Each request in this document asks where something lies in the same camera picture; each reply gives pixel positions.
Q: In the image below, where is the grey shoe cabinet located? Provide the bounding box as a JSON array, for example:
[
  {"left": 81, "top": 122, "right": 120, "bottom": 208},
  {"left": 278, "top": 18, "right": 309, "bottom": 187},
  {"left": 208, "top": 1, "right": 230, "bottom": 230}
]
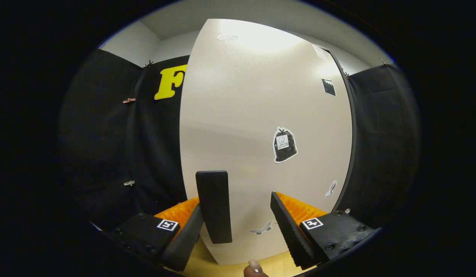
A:
[{"left": 321, "top": 46, "right": 358, "bottom": 213}]

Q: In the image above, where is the beige shoe cabinet door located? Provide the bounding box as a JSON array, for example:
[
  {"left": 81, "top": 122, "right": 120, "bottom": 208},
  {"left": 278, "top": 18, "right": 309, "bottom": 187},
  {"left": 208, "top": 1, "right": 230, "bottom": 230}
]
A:
[{"left": 179, "top": 18, "right": 354, "bottom": 266}]

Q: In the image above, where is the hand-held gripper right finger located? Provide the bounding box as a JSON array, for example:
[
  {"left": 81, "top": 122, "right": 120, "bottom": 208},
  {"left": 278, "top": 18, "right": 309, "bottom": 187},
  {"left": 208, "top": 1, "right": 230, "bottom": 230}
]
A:
[{"left": 270, "top": 191, "right": 377, "bottom": 270}]

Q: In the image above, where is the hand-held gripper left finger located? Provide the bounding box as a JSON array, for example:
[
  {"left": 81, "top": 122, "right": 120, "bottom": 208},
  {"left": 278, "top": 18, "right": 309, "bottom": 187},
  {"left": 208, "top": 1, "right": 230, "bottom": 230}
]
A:
[{"left": 107, "top": 197, "right": 204, "bottom": 272}]

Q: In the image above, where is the black backdrop cloth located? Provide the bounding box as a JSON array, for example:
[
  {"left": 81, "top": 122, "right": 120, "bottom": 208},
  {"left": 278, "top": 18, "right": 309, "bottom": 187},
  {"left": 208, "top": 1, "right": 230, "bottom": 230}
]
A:
[{"left": 57, "top": 48, "right": 421, "bottom": 231}]

